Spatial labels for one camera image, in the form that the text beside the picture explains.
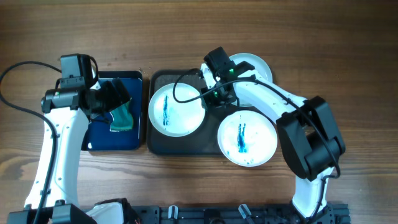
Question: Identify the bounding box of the left black cable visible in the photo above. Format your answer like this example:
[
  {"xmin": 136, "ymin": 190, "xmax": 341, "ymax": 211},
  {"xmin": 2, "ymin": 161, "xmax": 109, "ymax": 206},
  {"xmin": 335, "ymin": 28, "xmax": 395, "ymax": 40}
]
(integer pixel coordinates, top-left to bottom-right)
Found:
[{"xmin": 0, "ymin": 60, "xmax": 62, "ymax": 224}]

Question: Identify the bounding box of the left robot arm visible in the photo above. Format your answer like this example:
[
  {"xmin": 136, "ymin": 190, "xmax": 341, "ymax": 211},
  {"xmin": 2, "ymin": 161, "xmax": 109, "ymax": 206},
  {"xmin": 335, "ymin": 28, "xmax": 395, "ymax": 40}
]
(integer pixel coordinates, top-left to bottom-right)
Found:
[{"xmin": 7, "ymin": 54, "xmax": 132, "ymax": 223}]

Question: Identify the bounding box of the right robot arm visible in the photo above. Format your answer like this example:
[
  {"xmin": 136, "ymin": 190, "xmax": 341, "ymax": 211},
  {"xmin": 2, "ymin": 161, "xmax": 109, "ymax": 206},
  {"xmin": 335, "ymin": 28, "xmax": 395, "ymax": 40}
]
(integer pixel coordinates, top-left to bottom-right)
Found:
[{"xmin": 201, "ymin": 47, "xmax": 346, "ymax": 222}]

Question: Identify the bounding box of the black water tray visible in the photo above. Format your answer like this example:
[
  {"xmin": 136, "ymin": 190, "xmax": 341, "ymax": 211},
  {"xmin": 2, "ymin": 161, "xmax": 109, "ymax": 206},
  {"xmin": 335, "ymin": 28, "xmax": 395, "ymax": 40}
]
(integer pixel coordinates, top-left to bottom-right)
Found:
[{"xmin": 81, "ymin": 71, "xmax": 143, "ymax": 151}]

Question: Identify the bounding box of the green sponge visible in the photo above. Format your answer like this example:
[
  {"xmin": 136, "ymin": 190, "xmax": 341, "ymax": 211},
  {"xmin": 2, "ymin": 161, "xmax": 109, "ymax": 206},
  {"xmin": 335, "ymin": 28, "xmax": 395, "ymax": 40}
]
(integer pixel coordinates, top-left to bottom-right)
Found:
[{"xmin": 110, "ymin": 101, "xmax": 134, "ymax": 132}]

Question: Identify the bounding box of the white plate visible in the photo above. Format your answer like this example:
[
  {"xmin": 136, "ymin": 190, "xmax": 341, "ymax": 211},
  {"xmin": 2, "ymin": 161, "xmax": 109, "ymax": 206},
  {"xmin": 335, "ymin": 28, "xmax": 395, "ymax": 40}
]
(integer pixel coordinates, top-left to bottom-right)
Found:
[
  {"xmin": 217, "ymin": 110, "xmax": 277, "ymax": 167},
  {"xmin": 228, "ymin": 52, "xmax": 274, "ymax": 108},
  {"xmin": 148, "ymin": 83, "xmax": 206, "ymax": 137}
]

